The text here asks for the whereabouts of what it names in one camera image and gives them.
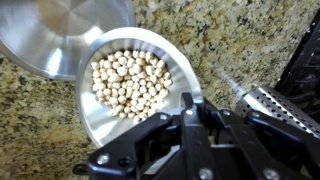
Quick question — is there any small silver bowl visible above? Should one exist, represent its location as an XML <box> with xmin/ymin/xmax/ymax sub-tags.
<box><xmin>75</xmin><ymin>27</ymin><xmax>204</xmax><ymax>149</ymax></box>

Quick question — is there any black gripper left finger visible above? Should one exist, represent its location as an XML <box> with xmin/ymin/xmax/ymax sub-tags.
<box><xmin>86</xmin><ymin>92</ymin><xmax>218</xmax><ymax>180</ymax></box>

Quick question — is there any perforated steel utensil holder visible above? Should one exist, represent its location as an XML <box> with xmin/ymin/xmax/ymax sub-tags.
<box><xmin>234</xmin><ymin>85</ymin><xmax>320</xmax><ymax>139</ymax></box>

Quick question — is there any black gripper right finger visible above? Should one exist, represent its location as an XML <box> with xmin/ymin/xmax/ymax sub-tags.
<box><xmin>196</xmin><ymin>103</ymin><xmax>320</xmax><ymax>180</ymax></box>

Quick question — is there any large silver bowl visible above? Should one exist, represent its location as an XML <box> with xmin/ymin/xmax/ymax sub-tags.
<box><xmin>0</xmin><ymin>0</ymin><xmax>137</xmax><ymax>82</ymax></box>

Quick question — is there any black kitchen stove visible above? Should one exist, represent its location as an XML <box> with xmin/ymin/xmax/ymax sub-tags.
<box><xmin>274</xmin><ymin>13</ymin><xmax>320</xmax><ymax>124</ymax></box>

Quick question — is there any pile of chickpeas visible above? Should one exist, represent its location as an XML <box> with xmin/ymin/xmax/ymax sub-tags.
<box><xmin>90</xmin><ymin>49</ymin><xmax>174</xmax><ymax>123</ymax></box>

